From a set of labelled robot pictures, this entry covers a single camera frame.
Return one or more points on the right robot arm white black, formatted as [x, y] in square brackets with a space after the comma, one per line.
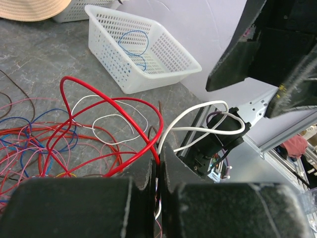
[224, 131]

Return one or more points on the white plastic basket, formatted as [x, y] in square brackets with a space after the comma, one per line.
[75, 10]
[137, 52]

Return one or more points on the near white plastic basket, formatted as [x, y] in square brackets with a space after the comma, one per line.
[137, 52]

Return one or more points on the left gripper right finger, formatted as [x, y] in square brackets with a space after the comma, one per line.
[193, 207]

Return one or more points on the far white plastic basket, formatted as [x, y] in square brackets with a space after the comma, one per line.
[75, 10]

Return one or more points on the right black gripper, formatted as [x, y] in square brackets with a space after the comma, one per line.
[285, 49]

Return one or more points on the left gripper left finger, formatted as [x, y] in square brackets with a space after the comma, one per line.
[115, 207]

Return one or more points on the peach bucket hat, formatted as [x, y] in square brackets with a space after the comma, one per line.
[31, 10]

